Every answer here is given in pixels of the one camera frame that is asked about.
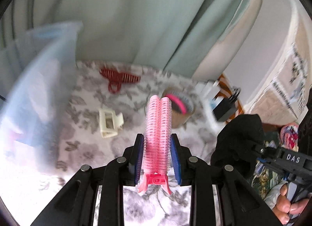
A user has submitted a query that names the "pink hair roller clip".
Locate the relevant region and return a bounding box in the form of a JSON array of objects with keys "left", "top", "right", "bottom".
[{"left": 137, "top": 95, "right": 172, "bottom": 195}]

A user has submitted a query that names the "brown packing tape roll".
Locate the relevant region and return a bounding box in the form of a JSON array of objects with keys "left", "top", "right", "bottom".
[{"left": 162, "top": 87, "right": 196, "bottom": 128}]

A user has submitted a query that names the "dark red hair claw clip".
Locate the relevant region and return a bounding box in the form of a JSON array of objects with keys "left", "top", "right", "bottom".
[{"left": 99, "top": 67, "right": 141, "bottom": 94}]

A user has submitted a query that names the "black cloth pouch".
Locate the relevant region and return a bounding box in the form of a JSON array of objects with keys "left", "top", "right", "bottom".
[{"left": 210, "top": 115, "right": 264, "bottom": 179}]

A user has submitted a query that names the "person's right hand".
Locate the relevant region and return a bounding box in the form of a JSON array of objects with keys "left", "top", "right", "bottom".
[{"left": 272, "top": 184, "right": 309, "bottom": 225}]

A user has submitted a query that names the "pink patterned round object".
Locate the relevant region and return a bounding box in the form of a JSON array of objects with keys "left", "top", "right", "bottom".
[{"left": 280, "top": 122, "right": 299, "bottom": 152}]

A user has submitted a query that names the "cream hair claw clip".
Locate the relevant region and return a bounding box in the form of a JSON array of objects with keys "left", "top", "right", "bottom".
[{"left": 99, "top": 108, "right": 124, "bottom": 138}]

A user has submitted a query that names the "black power adapter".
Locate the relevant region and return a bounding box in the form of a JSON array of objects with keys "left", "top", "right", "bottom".
[{"left": 212, "top": 95, "right": 238, "bottom": 122}]

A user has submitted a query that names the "white power strip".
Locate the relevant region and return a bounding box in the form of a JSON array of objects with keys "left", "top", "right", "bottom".
[{"left": 195, "top": 81, "right": 220, "bottom": 120}]

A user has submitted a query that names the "pale green curtain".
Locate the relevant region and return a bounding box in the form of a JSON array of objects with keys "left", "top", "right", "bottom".
[{"left": 1, "top": 0, "right": 250, "bottom": 77}]

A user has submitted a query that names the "clear plastic storage bin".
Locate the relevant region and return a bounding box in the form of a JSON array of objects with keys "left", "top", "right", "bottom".
[{"left": 1, "top": 21, "right": 82, "bottom": 174}]

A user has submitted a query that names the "pink hair tie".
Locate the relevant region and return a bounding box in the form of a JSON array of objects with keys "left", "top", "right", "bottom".
[{"left": 168, "top": 93, "right": 188, "bottom": 115}]

